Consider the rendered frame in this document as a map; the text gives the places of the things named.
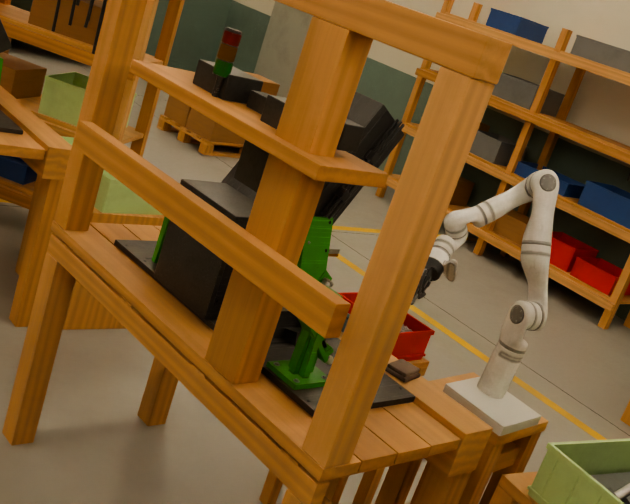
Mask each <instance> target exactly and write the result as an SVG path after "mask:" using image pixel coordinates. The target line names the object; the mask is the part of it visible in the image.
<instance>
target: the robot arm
mask: <svg viewBox="0 0 630 504"><path fill-rule="evenodd" d="M558 191H559V179H558V176H557V175H556V173H555V172H554V171H552V170H550V169H543V170H539V171H536V172H534V173H532V174H530V175H529V176H528V177H527V178H525V179H524V180H523V181H521V182H520V183H519V184H517V185H516V186H514V187H513V188H511V189H509V190H507V191H506V192H503V193H501V194H499V195H497V196H494V197H492V198H490V199H488V200H486V201H484V202H482V203H479V204H477V205H476V206H474V207H470V208H465V209H460V210H455V211H452V212H450V213H449V214H447V215H446V216H445V218H444V228H445V233H446V234H445V235H440V236H438V237H437V238H436V240H435V242H434V245H433V248H432V250H431V253H430V255H429V258H428V261H427V263H426V266H425V268H424V271H423V274H422V276H421V279H420V281H419V284H418V287H417V289H416V292H415V294H414V297H413V300H412V302H411V305H413V304H414V303H415V301H416V299H417V298H418V299H421V298H423V297H424V296H425V295H426V292H425V290H426V289H427V287H429V286H430V284H431V282H430V281H436V280H438V279H439V278H440V276H441V275H442V273H444V275H445V276H446V278H447V280H449V281H451V282H454V280H455V279H456V275H457V265H458V262H457V260H455V259H450V258H451V257H452V255H453V253H454V251H455V250H457V249H458V248H459V247H460V246H461V245H462V244H463V243H464V242H465V241H466V239H467V236H468V229H467V224H468V223H470V222H472V223H473V225H474V226H475V227H478V228H479V227H483V226H485V225H487V224H489V223H491V222H493V221H495V220H497V219H498V218H500V217H502V216H503V215H505V214H507V213H508V212H510V211H511V210H513V209H514V208H516V207H518V206H520V205H523V204H525V203H528V202H532V211H531V216H530V219H529V221H528V224H527V226H526V229H525V232H524V235H523V239H522V246H521V257H520V258H521V264H522V267H523V270H524V273H525V276H526V279H527V282H528V301H523V300H519V301H516V302H515V303H514V304H513V305H512V306H511V307H510V309H509V311H508V313H507V316H506V318H505V321H504V323H503V325H502V328H501V333H500V338H499V340H498V342H497V344H496V346H495V349H494V351H493V353H492V355H491V357H490V359H489V361H488V363H487V365H486V367H485V369H484V371H483V373H482V375H481V377H480V379H479V382H478V384H477V387H478V389H479V390H480V391H481V392H483V393H484V394H486V395H487V396H489V397H492V398H495V399H502V398H503V397H504V395H505V394H506V392H507V390H508V388H509V386H510V384H511V382H512V380H513V378H514V376H515V374H516V371H517V369H518V367H519V364H520V362H521V360H522V358H523V356H524V354H525V352H526V350H527V348H528V343H527V342H526V341H525V340H524V339H523V336H524V334H525V331H526V330H528V331H539V330H541V329H542V328H543V327H544V326H545V324H546V321H547V314H548V274H549V263H550V255H551V245H552V232H553V219H554V211H555V206H556V201H557V196H558Z"/></svg>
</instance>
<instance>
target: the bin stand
mask: <svg viewBox="0 0 630 504"><path fill-rule="evenodd" d="M407 362H409V363H411V364H413V365H414V366H416V367H418V368H419V369H420V370H419V373H420V374H421V376H424V375H425V372H426V370H427V367H428V365H429V361H428V360H426V359H425V358H424V357H422V359H421V360H413V361H407ZM384 469H385V467H384V468H380V469H376V470H371V471H367V472H364V474H363V477H362V480H361V482H360V485H359V487H358V490H357V492H356V495H355V497H354V500H353V503H352V504H371V502H372V499H373V497H374V494H375V492H376V489H377V487H378V484H379V482H380V479H381V477H382V474H383V472H384ZM348 477H349V476H346V477H341V478H337V479H333V480H329V482H330V483H329V486H328V488H327V491H326V494H325V496H326V497H327V498H328V499H329V500H330V501H331V502H332V503H333V504H338V503H339V501H340V498H341V495H342V493H343V490H344V488H345V485H346V483H347V480H348ZM282 484H283V483H282V482H281V481H280V480H279V479H278V478H277V477H276V476H275V475H274V474H273V473H272V472H271V471H270V470H269V473H268V475H267V478H266V481H265V484H264V487H263V489H262V492H261V495H260V498H259V500H260V501H261V502H262V503H263V504H276V501H277V498H278V496H279V493H280V490H281V487H282Z"/></svg>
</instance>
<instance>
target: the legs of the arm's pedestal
mask: <svg viewBox="0 0 630 504"><path fill-rule="evenodd" d="M540 434H541V432H539V433H536V434H533V435H530V436H527V437H524V438H521V439H518V440H515V441H512V442H509V443H506V444H503V445H500V446H497V447H494V446H492V445H491V444H489V443H488V442H487V444H486V446H485V448H484V451H483V453H482V455H481V458H480V460H479V462H478V465H477V467H476V469H475V470H473V471H472V473H471V475H470V477H469V480H468V482H467V484H466V487H465V489H464V491H463V493H462V496H461V498H460V500H459V503H458V504H478V503H479V501H480V498H481V496H482V494H483V492H484V489H485V487H486V485H487V483H488V480H489V478H490V476H491V474H492V473H493V474H492V476H491V479H490V481H489V483H488V485H487V488H486V490H485V492H484V494H483V497H482V499H481V501H480V503H479V504H489V503H490V500H491V498H492V496H493V494H494V491H495V489H496V487H497V485H498V483H499V480H500V478H501V476H502V474H512V473H523V472H524V470H525V467H526V465H527V463H528V461H529V459H530V456H531V454H532V452H533V450H534V448H535V445H536V443H537V441H538V439H539V437H540ZM421 462H422V459H418V460H414V461H410V462H406V463H401V464H397V465H393V466H390V467H389V469H388V472H387V474H386V477H385V479H384V481H383V484H382V486H381V489H380V491H379V494H378V496H377V499H376V501H375V504H404V503H405V500H406V498H407V496H408V493H409V491H410V488H411V486H412V483H413V481H414V479H415V476H416V474H417V471H418V469H419V466H420V464H421ZM430 465H431V464H430V463H429V462H428V461H427V464H426V466H425V468H424V471H423V473H422V476H421V478H420V480H419V483H418V485H417V488H416V490H415V493H414V495H413V497H412V500H411V502H410V504H414V503H415V501H416V498H417V496H418V493H419V491H420V489H421V486H422V484H423V481H424V479H425V477H426V474H427V472H428V469H429V467H430Z"/></svg>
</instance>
